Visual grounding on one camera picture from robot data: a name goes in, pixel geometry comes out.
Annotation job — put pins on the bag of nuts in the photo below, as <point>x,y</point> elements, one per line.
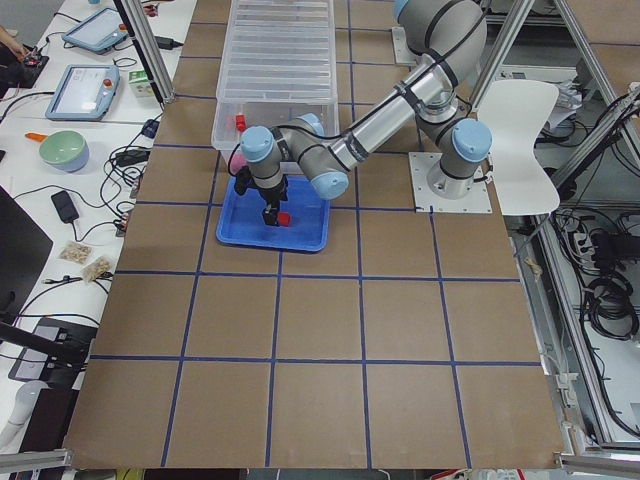
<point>76,252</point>
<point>99,268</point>

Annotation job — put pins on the blue teach pendant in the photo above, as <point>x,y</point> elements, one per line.
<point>99,32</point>
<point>84,93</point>

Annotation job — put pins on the white lamp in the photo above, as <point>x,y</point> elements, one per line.
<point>25,400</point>

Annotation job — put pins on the blue plastic tray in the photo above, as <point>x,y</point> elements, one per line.
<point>241,222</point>

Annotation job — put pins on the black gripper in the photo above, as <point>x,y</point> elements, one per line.
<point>274,195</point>

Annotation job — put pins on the white chair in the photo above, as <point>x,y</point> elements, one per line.
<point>516,111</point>

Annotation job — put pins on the pink blocks pile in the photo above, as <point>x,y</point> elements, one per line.
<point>236,162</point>

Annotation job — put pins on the red block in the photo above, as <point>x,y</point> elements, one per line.
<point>240,123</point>
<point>284,219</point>

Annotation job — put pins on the clear box lid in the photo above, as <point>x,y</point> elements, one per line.
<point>279,51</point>

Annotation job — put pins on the black monitor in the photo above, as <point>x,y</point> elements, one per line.
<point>25,249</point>

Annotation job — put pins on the black power adapter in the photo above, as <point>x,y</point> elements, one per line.
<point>64,207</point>

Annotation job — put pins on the green bowl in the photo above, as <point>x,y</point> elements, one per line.
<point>65,150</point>

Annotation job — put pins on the aluminium frame post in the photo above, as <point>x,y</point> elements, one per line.
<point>139,30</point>

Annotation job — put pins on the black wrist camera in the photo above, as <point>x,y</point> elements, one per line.
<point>243,181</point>

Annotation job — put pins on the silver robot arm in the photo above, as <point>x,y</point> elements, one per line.
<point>449,37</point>

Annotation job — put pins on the green white carton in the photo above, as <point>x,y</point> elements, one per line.
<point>139,84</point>

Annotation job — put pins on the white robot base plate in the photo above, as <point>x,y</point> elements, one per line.
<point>434,192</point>

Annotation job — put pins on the orange marker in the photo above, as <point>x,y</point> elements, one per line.
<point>36,136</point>

